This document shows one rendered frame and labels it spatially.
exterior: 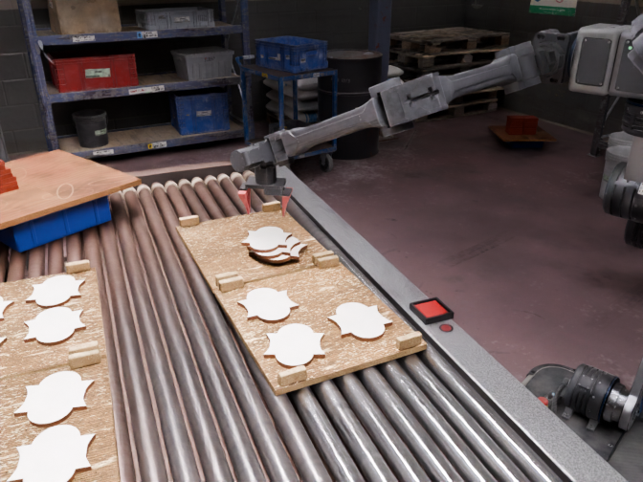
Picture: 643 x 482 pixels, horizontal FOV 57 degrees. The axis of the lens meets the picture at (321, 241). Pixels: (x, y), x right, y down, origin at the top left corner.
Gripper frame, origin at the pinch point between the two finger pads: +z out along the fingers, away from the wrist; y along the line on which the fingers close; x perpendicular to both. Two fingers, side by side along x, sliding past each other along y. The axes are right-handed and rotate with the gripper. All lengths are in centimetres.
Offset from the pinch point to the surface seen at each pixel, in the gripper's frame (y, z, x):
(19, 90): -292, 57, 357
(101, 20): -203, -6, 350
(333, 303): 21.4, 9.5, -29.2
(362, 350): 29, 9, -47
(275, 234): 2.7, 5.8, -2.0
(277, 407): 14, 11, -64
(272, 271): 4.1, 10.1, -14.9
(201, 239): -19.7, 10.9, 1.8
